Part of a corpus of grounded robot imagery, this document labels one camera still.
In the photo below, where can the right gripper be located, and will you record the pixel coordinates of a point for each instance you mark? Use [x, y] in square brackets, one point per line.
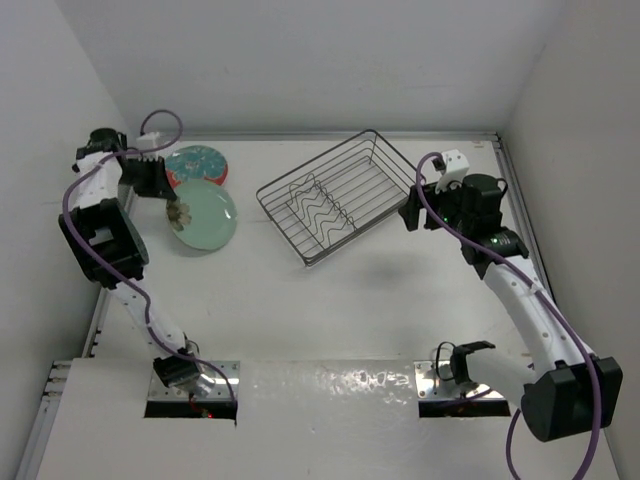
[410, 210]

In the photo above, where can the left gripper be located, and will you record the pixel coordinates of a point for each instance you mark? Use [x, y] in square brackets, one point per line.
[161, 186]

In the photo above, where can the red and teal plate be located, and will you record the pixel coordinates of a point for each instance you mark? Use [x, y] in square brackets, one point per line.
[196, 162]

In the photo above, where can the green flower plate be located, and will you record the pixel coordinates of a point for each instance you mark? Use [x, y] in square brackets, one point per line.
[203, 216]

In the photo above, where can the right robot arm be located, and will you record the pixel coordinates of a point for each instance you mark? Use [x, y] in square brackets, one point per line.
[569, 390]

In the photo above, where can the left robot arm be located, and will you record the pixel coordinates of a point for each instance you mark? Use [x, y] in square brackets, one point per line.
[111, 252]

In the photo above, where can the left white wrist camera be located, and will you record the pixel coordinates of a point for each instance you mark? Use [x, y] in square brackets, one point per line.
[149, 141]

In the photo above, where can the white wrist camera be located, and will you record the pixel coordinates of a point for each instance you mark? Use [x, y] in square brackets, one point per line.
[149, 141]
[452, 165]

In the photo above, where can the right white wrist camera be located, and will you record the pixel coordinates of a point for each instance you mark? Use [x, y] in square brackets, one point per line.
[452, 165]

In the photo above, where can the grey wire dish rack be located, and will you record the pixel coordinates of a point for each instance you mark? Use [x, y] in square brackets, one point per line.
[332, 199]

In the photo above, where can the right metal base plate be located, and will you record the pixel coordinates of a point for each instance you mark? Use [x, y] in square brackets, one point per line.
[432, 384]

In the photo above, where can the metal base plate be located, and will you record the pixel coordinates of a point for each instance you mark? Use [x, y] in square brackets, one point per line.
[432, 384]
[206, 383]

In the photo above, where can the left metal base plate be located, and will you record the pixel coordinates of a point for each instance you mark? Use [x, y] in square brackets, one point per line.
[206, 383]

